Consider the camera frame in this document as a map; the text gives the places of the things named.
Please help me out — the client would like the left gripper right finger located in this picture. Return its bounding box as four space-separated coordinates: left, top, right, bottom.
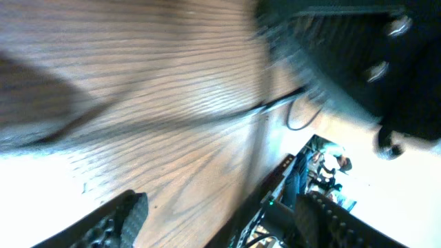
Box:
294 193 405 248

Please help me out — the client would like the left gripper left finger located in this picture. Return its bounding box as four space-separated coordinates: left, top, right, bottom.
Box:
34 189 148 248

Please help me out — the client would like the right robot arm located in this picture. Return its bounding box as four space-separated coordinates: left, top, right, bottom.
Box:
254 0 440 160

